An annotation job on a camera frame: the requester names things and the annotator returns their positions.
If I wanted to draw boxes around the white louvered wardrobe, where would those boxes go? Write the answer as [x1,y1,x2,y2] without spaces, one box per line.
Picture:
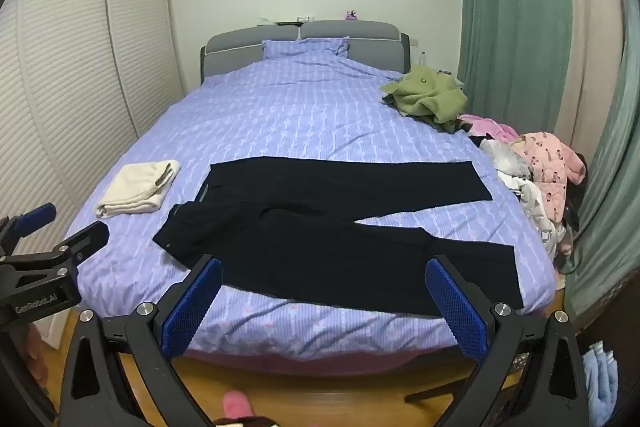
[0,0,190,240]

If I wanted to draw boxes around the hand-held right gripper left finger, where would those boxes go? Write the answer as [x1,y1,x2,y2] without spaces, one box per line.
[60,254,223,427]

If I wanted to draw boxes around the beige curtain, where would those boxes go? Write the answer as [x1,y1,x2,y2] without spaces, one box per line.
[552,0,628,152]

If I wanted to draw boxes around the pink cloth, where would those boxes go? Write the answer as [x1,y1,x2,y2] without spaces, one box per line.
[459,113,521,144]

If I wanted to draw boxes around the black pants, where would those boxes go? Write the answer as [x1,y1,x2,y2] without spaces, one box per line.
[152,157,525,319]

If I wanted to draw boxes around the folded cream towel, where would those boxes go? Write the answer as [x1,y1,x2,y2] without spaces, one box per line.
[96,160,182,219]

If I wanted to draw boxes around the olive green jacket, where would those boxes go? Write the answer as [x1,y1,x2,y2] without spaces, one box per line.
[379,64,473,135]

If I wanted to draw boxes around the pink slipper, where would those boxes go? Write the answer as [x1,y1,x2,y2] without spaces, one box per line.
[222,390,257,419]

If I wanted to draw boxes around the purple striped pillow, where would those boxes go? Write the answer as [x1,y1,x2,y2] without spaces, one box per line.
[261,36,351,58]

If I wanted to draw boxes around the teal curtain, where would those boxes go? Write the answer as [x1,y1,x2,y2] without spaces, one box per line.
[455,0,574,138]
[565,0,640,320]

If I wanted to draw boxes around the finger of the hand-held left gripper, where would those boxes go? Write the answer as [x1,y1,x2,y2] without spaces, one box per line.
[20,221,110,275]
[0,203,57,255]

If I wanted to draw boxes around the pink printed jacket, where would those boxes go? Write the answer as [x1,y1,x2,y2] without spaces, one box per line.
[515,132,588,225]

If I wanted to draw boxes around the white crumpled clothes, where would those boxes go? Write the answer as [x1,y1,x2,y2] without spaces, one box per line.
[479,139,568,255]

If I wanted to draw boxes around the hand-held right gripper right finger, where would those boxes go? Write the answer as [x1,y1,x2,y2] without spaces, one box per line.
[424,254,588,427]

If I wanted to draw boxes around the grey upholstered headboard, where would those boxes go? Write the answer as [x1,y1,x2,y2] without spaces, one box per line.
[200,20,411,85]

